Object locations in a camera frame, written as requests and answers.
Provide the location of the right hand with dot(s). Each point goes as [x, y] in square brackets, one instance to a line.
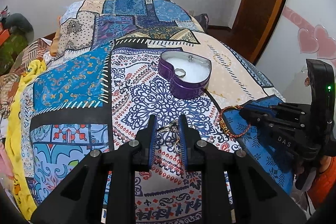
[324, 163]

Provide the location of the blue patchwork bedspread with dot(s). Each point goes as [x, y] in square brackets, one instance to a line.
[101, 86]

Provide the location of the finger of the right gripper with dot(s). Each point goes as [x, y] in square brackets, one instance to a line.
[259, 116]

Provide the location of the grey backpack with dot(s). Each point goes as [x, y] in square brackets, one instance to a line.
[203, 21]

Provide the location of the orange box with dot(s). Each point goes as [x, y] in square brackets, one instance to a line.
[4, 36]

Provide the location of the patterned brown orange cloth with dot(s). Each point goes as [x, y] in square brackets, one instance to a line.
[10, 81]

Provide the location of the wooden wardrobe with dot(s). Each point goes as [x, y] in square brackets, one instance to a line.
[253, 26]

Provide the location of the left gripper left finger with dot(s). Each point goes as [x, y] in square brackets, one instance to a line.
[80, 195]

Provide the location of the white sliding door with hearts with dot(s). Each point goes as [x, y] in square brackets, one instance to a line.
[305, 30]

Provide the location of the purple heart-shaped tin box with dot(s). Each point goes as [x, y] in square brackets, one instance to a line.
[188, 74]

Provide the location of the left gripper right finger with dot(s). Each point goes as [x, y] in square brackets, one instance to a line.
[235, 187]

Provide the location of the yellow cloth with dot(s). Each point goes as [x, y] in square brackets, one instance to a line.
[20, 190]

